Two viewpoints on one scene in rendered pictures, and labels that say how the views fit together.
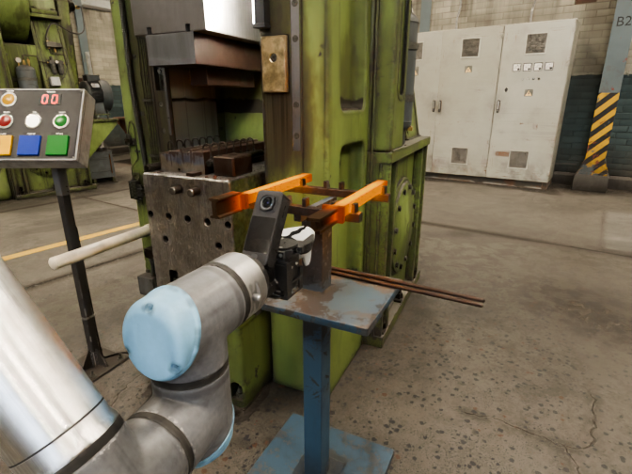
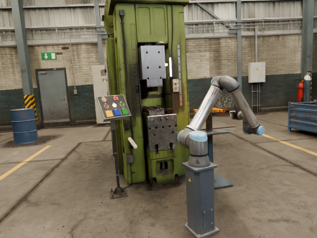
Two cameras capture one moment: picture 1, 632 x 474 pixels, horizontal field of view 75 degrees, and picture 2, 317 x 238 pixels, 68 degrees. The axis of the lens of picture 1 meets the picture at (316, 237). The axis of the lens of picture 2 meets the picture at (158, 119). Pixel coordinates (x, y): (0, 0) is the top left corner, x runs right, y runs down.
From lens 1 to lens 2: 2.46 m
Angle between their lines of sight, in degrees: 39
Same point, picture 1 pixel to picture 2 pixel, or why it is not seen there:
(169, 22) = (155, 76)
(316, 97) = (185, 92)
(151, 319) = not seen: hidden behind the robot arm
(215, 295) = not seen: hidden behind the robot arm
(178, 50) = (157, 82)
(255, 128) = (148, 103)
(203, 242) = (168, 132)
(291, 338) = (180, 159)
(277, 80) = (177, 89)
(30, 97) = (110, 98)
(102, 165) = not seen: outside the picture
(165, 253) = (154, 139)
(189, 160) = (159, 111)
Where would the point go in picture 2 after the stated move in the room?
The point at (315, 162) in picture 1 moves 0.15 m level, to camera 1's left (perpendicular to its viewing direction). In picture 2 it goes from (185, 107) to (178, 108)
